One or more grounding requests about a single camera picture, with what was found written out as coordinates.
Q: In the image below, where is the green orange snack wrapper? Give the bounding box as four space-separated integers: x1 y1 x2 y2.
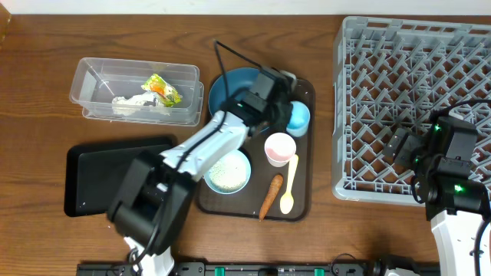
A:
141 74 182 107

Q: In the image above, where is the clear plastic bin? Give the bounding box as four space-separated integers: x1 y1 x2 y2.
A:
70 57 204 127

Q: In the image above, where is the light blue cup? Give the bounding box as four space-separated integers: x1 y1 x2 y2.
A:
286 101 311 137

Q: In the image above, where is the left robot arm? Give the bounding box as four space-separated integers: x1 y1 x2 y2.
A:
107 67 297 275

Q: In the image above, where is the black rectangular bin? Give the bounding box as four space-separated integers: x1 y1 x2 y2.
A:
64 136 175 217

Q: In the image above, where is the orange carrot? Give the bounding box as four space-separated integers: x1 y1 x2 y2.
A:
259 174 283 221

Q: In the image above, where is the grey dishwasher rack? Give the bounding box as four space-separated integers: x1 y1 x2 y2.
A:
331 16 490 205

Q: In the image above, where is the brown serving tray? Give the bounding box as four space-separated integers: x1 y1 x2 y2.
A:
193 77 316 222

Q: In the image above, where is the cream plastic spoon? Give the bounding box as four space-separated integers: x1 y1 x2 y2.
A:
280 155 299 215

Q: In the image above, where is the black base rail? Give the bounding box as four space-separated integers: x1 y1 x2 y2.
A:
75 262 418 276

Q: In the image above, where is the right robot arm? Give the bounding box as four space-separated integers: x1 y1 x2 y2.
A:
383 116 490 275

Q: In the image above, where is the dark blue plate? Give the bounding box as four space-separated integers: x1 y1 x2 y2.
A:
209 67 260 135

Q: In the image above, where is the white tissue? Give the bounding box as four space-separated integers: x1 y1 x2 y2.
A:
112 91 156 116

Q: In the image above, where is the light blue rice bowl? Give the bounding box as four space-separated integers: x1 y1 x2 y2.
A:
203 149 252 195

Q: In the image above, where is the pink white cup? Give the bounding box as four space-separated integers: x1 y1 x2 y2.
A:
264 133 296 167

